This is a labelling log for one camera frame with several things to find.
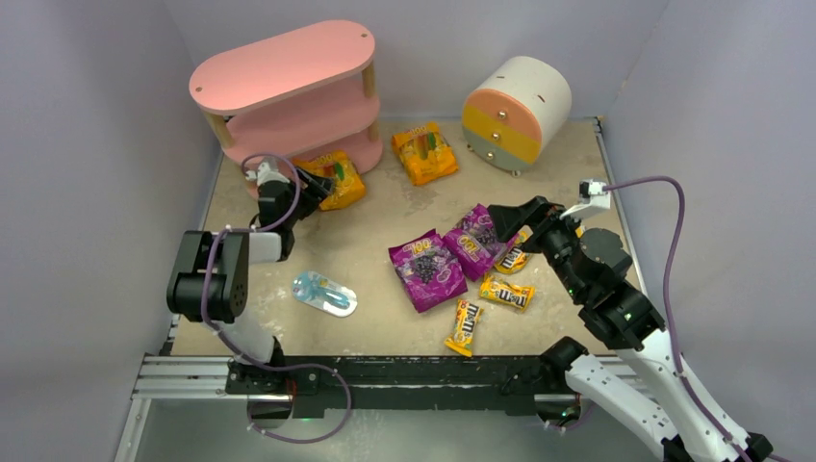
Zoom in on purple grape candy bag right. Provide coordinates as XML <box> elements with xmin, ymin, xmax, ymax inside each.
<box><xmin>443</xmin><ymin>204</ymin><xmax>517</xmax><ymax>281</ymax></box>

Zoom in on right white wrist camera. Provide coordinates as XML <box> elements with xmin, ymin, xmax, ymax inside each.
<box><xmin>559</xmin><ymin>179</ymin><xmax>612</xmax><ymax>221</ymax></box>

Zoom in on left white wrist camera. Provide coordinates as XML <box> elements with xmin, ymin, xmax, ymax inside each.
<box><xmin>244</xmin><ymin>159</ymin><xmax>290</xmax><ymax>188</ymax></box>

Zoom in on pink three-tier shelf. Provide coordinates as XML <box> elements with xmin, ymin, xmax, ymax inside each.
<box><xmin>189</xmin><ymin>19</ymin><xmax>384</xmax><ymax>173</ymax></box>

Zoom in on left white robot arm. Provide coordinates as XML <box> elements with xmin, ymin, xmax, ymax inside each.
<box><xmin>166</xmin><ymin>168</ymin><xmax>335</xmax><ymax>374</ymax></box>

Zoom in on purple grape candy bag left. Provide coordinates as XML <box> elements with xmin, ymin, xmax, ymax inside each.
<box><xmin>388</xmin><ymin>229</ymin><xmax>468</xmax><ymax>313</ymax></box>

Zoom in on yellow m&m bag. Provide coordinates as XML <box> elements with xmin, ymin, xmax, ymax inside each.
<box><xmin>494</xmin><ymin>230</ymin><xmax>532</xmax><ymax>274</ymax></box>
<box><xmin>479</xmin><ymin>274</ymin><xmax>536</xmax><ymax>312</ymax></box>
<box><xmin>444</xmin><ymin>299</ymin><xmax>483</xmax><ymax>357</ymax></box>

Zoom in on round pastel drawer cabinet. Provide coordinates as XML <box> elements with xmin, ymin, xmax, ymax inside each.
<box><xmin>461</xmin><ymin>56</ymin><xmax>573</xmax><ymax>177</ymax></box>

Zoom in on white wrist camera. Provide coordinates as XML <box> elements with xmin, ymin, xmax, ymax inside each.
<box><xmin>244</xmin><ymin>159</ymin><xmax>290</xmax><ymax>188</ymax></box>
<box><xmin>559</xmin><ymin>179</ymin><xmax>612</xmax><ymax>221</ymax></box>

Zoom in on purple grape candy bag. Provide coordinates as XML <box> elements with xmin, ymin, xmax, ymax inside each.
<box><xmin>443</xmin><ymin>204</ymin><xmax>517</xmax><ymax>281</ymax></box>
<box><xmin>388</xmin><ymin>229</ymin><xmax>468</xmax><ymax>313</ymax></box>

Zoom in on orange gummy candy bag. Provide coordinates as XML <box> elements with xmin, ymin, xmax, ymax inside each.
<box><xmin>293</xmin><ymin>150</ymin><xmax>367</xmax><ymax>211</ymax></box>
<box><xmin>391</xmin><ymin>121</ymin><xmax>459</xmax><ymax>186</ymax></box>

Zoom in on yellow M&M bag middle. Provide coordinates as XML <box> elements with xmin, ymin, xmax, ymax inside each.
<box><xmin>479</xmin><ymin>274</ymin><xmax>536</xmax><ymax>312</ymax></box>

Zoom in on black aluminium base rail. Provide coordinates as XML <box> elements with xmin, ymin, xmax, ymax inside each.
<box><xmin>134</xmin><ymin>355</ymin><xmax>587</xmax><ymax>419</ymax></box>

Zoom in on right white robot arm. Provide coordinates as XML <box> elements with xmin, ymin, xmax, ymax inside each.
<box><xmin>487</xmin><ymin>192</ymin><xmax>773</xmax><ymax>461</ymax></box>

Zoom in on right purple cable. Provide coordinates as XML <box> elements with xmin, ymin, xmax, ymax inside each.
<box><xmin>545</xmin><ymin>175</ymin><xmax>792</xmax><ymax>462</ymax></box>

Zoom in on blue toy blister pack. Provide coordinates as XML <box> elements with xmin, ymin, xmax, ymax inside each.
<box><xmin>292</xmin><ymin>270</ymin><xmax>358</xmax><ymax>318</ymax></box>

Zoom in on yellow M&M bag top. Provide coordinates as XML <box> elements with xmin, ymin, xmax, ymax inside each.
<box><xmin>494</xmin><ymin>230</ymin><xmax>532</xmax><ymax>274</ymax></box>

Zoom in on yellow M&M bag bottom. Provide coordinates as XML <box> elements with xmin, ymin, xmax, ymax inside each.
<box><xmin>444</xmin><ymin>299</ymin><xmax>483</xmax><ymax>357</ymax></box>

